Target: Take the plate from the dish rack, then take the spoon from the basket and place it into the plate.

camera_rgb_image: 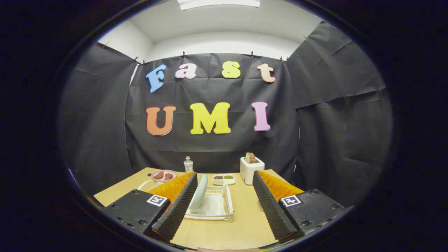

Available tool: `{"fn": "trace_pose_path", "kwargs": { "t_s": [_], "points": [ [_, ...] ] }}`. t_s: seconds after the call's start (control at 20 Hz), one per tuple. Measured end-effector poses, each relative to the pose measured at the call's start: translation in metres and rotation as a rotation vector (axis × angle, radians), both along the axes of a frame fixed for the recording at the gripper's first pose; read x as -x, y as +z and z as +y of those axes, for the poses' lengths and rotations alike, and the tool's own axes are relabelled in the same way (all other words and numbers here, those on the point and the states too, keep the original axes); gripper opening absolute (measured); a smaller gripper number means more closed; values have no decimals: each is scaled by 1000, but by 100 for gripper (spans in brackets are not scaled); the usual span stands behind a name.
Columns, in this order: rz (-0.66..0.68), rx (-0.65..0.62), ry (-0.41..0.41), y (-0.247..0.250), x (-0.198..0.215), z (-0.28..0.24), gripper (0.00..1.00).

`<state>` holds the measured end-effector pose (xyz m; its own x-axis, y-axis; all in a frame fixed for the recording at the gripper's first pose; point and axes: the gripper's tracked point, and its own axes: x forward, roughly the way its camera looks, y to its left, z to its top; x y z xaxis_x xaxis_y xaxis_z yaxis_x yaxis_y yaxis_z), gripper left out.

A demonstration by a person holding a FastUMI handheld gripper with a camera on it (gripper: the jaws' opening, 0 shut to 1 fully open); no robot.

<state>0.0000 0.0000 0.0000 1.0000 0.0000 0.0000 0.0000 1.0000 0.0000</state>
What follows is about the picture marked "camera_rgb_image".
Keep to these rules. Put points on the clear bottle with green liquid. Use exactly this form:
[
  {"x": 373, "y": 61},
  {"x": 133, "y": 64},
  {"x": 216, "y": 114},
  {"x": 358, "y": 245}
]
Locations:
[{"x": 188, "y": 166}]

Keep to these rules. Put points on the pale green plate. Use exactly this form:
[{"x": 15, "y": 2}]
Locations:
[{"x": 201, "y": 190}]

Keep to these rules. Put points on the white divided condiment tray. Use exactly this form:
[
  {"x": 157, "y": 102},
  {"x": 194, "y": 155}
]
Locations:
[{"x": 224, "y": 182}]

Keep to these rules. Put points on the pink plate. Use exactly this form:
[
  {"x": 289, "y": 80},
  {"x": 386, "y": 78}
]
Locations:
[{"x": 163, "y": 180}]

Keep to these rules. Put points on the brown bread slice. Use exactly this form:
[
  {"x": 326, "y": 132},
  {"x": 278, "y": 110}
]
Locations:
[{"x": 250, "y": 158}]

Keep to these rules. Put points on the white toaster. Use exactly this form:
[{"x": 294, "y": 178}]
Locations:
[{"x": 247, "y": 173}]

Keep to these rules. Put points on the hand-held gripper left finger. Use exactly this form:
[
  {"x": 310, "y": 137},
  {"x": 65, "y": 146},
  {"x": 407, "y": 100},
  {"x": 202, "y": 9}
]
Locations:
[{"x": 178, "y": 210}]

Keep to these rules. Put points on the ceiling light panel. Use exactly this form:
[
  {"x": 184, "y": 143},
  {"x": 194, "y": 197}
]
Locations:
[{"x": 218, "y": 3}]

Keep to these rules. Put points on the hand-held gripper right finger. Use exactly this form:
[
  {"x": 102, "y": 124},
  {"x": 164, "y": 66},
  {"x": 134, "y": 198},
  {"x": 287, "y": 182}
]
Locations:
[{"x": 271, "y": 210}]

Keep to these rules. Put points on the brown meat piece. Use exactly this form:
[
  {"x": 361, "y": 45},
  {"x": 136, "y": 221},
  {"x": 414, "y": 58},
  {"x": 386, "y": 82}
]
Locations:
[
  {"x": 158, "y": 174},
  {"x": 169, "y": 176}
]

